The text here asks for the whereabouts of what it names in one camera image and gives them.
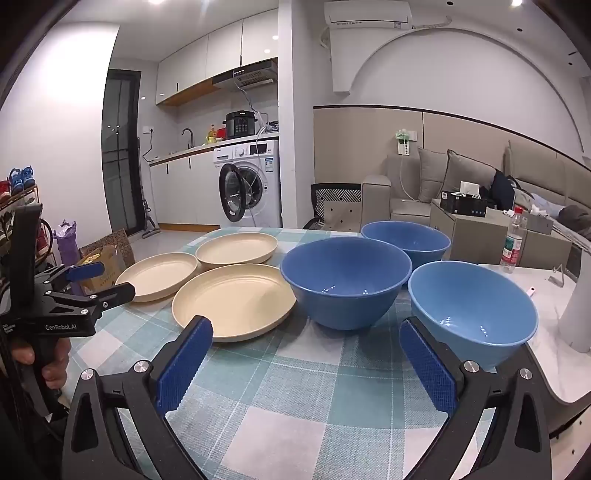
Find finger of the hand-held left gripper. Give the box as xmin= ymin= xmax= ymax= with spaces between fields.
xmin=34 ymin=261 xmax=105 ymax=296
xmin=44 ymin=282 xmax=136 ymax=320

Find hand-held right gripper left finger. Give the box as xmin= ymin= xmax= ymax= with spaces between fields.
xmin=61 ymin=315 xmax=214 ymax=480

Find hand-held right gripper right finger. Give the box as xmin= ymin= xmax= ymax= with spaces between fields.
xmin=398 ymin=318 xmax=552 ymax=480

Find cream plate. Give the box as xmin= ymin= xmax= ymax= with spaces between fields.
xmin=195 ymin=232 xmax=279 ymax=270
xmin=172 ymin=263 xmax=297 ymax=343
xmin=115 ymin=252 xmax=199 ymax=303

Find light blue bowl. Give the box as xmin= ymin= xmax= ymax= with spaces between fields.
xmin=407 ymin=261 xmax=539 ymax=370

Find dark blue bowl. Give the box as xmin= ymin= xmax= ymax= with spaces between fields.
xmin=361 ymin=220 xmax=452 ymax=273
xmin=280 ymin=237 xmax=413 ymax=331

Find person's left hand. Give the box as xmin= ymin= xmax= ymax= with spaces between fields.
xmin=10 ymin=340 xmax=71 ymax=391

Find brown cardboard box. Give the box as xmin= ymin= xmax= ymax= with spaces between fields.
xmin=74 ymin=244 xmax=129 ymax=296

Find purple bag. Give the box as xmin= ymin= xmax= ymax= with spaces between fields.
xmin=53 ymin=220 xmax=84 ymax=268

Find patterned brown cardboard sheet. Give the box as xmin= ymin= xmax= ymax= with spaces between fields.
xmin=81 ymin=229 xmax=136 ymax=264

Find shoe rack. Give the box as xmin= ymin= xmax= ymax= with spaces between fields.
xmin=0 ymin=168 xmax=58 ymax=287

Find grey floor mop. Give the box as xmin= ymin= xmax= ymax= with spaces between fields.
xmin=139 ymin=198 xmax=160 ymax=238

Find checked teal tablecloth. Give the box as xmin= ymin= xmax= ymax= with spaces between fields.
xmin=65 ymin=227 xmax=499 ymax=480

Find blue shoes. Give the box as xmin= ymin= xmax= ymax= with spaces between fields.
xmin=9 ymin=167 xmax=37 ymax=195

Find white marble coffee table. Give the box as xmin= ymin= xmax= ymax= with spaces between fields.
xmin=475 ymin=263 xmax=591 ymax=439

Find dark glass door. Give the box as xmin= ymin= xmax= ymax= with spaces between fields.
xmin=100 ymin=69 xmax=141 ymax=236

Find white kitchen base cabinets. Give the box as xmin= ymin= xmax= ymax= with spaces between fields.
xmin=148 ymin=147 xmax=221 ymax=232

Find grey side cabinet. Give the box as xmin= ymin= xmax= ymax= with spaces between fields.
xmin=430 ymin=199 xmax=573 ymax=268

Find clear water bottle red cap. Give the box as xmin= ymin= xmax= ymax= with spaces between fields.
xmin=499 ymin=206 xmax=528 ymax=274

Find white electric kettle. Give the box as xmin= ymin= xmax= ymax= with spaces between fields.
xmin=556 ymin=272 xmax=591 ymax=354

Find black cardboard box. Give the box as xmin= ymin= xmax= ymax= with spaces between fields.
xmin=440 ymin=189 xmax=488 ymax=217

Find cream dotted rug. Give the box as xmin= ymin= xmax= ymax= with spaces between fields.
xmin=551 ymin=406 xmax=591 ymax=467

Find grey sofa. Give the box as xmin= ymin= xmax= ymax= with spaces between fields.
xmin=361 ymin=148 xmax=518 ymax=232

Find grey tissue box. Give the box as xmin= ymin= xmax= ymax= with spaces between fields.
xmin=522 ymin=208 xmax=554 ymax=236

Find black patterned folding chair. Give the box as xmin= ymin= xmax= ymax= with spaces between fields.
xmin=302 ymin=183 xmax=363 ymax=232

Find white washing machine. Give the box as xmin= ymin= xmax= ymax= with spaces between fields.
xmin=212 ymin=138 xmax=282 ymax=229

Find grey cushion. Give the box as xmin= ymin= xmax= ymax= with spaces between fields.
xmin=418 ymin=148 xmax=451 ymax=204
xmin=441 ymin=150 xmax=504 ymax=204

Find dark jacket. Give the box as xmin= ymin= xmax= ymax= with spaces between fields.
xmin=489 ymin=170 xmax=522 ymax=210

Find dark grey blanket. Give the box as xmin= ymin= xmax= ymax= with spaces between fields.
xmin=558 ymin=205 xmax=591 ymax=232

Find black pressure cooker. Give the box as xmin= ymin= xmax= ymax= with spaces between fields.
xmin=222 ymin=110 xmax=257 ymax=139

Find beige upholstered bed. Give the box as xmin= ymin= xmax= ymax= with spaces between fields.
xmin=503 ymin=138 xmax=591 ymax=259

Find steel range hood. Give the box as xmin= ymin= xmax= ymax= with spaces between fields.
xmin=212 ymin=59 xmax=279 ymax=90

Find white air conditioner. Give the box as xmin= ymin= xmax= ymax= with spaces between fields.
xmin=323 ymin=0 xmax=413 ymax=31

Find white wall power socket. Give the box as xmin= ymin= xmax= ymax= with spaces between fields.
xmin=394 ymin=128 xmax=419 ymax=155

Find white wall cabinets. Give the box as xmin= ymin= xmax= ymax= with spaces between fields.
xmin=156 ymin=14 xmax=279 ymax=107

